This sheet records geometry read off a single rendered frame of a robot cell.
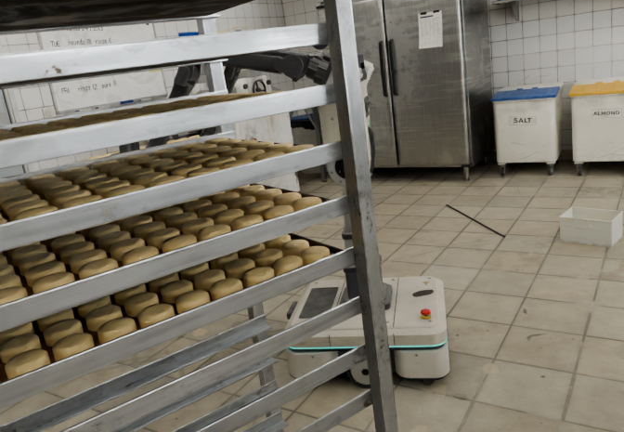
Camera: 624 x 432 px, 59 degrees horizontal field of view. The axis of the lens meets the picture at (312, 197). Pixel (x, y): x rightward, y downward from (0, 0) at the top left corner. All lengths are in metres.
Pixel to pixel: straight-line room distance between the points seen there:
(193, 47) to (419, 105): 4.53
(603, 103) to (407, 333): 3.39
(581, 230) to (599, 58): 2.45
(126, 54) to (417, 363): 1.76
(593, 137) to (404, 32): 1.84
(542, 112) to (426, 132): 1.00
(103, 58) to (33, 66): 0.08
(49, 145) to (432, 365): 1.79
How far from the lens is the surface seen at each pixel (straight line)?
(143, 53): 0.73
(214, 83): 1.23
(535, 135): 5.26
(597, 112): 5.15
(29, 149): 0.70
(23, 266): 0.89
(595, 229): 3.64
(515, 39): 5.87
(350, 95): 0.85
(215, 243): 0.78
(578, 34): 5.78
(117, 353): 0.78
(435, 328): 2.19
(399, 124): 5.31
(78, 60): 0.71
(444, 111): 5.14
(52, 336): 0.86
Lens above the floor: 1.29
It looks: 14 degrees down
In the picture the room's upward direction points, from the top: 8 degrees counter-clockwise
